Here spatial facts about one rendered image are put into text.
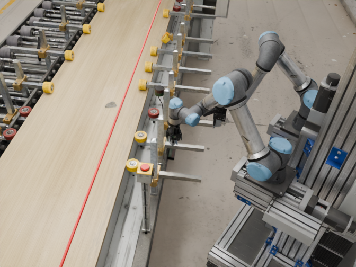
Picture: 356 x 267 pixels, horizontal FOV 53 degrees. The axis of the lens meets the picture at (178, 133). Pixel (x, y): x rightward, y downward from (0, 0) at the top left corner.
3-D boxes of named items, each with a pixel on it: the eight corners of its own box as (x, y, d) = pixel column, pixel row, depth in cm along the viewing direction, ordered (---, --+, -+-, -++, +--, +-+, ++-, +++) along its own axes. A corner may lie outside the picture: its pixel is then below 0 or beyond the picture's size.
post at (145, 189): (151, 225, 204) (150, 175, 174) (149, 233, 201) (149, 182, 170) (143, 225, 205) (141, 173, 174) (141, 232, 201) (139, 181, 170)
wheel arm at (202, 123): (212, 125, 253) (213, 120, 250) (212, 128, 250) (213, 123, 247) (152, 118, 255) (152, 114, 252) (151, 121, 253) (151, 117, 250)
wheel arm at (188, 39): (213, 42, 319) (213, 39, 317) (213, 44, 316) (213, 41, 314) (172, 38, 321) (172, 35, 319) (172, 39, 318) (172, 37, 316)
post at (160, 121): (162, 168, 246) (164, 114, 213) (162, 172, 243) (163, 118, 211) (158, 167, 246) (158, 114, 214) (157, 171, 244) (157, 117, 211)
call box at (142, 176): (153, 174, 175) (153, 163, 170) (151, 185, 170) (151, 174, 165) (139, 172, 176) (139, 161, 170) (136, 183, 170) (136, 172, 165)
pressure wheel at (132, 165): (134, 168, 223) (134, 156, 215) (142, 176, 219) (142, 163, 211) (124, 174, 219) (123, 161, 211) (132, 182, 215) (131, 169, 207)
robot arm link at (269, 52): (286, 56, 188) (242, 119, 220) (284, 45, 196) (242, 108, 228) (267, 47, 186) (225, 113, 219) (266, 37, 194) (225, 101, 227)
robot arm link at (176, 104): (177, 107, 194) (166, 100, 198) (176, 122, 202) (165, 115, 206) (186, 101, 199) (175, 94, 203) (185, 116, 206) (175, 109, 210)
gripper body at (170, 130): (169, 142, 213) (170, 127, 205) (166, 133, 219) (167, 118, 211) (181, 141, 215) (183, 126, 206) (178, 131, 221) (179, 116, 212)
